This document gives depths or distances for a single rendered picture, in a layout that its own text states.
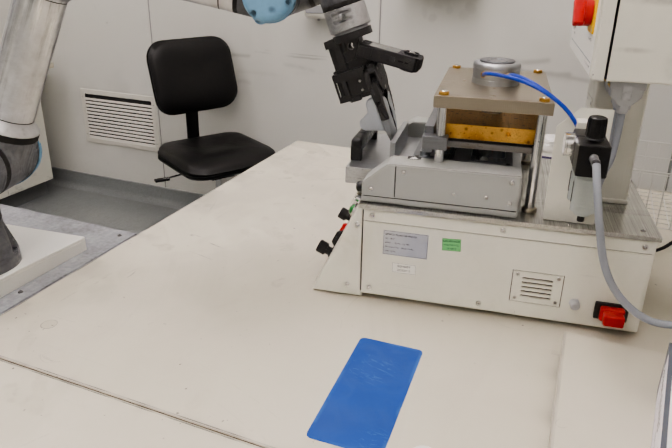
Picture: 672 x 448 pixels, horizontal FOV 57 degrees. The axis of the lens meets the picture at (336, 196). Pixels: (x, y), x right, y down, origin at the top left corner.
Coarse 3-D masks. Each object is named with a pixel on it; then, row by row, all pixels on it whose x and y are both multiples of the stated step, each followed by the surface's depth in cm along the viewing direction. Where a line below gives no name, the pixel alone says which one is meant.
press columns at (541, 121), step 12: (444, 108) 96; (444, 120) 97; (540, 120) 93; (444, 132) 98; (540, 132) 94; (540, 144) 94; (528, 156) 120; (540, 156) 95; (528, 180) 97; (528, 192) 98; (528, 204) 98
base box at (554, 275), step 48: (384, 240) 103; (432, 240) 101; (480, 240) 98; (528, 240) 96; (576, 240) 94; (624, 240) 92; (336, 288) 108; (384, 288) 106; (432, 288) 104; (480, 288) 101; (528, 288) 99; (576, 288) 97; (624, 288) 95
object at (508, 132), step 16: (448, 112) 106; (464, 112) 107; (480, 112) 107; (496, 112) 106; (448, 128) 100; (464, 128) 99; (480, 128) 99; (496, 128) 98; (512, 128) 98; (528, 128) 97; (448, 144) 101; (464, 144) 100; (480, 144) 100; (496, 144) 99; (512, 144) 99; (528, 144) 98
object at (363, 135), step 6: (360, 132) 112; (366, 132) 112; (372, 132) 117; (354, 138) 108; (360, 138) 108; (366, 138) 112; (372, 138) 122; (354, 144) 108; (360, 144) 108; (354, 150) 109; (360, 150) 108; (354, 156) 109; (360, 156) 109
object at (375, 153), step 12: (396, 132) 112; (372, 144) 119; (384, 144) 119; (396, 144) 107; (408, 144) 119; (372, 156) 112; (384, 156) 112; (516, 156) 113; (348, 168) 106; (360, 168) 106; (372, 168) 105; (348, 180) 107; (360, 180) 107
